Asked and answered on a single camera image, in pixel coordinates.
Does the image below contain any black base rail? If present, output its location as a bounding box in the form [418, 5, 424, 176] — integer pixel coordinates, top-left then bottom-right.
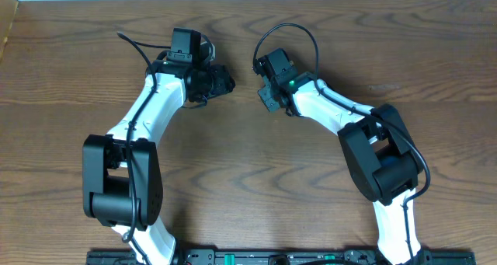
[85, 249, 477, 265]

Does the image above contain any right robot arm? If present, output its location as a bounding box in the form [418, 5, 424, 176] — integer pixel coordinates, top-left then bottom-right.
[252, 48, 422, 264]

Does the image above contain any cardboard panel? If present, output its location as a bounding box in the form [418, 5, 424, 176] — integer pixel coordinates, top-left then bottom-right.
[0, 0, 19, 58]

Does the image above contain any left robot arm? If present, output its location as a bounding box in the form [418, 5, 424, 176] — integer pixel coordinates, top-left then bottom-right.
[82, 28, 235, 264]

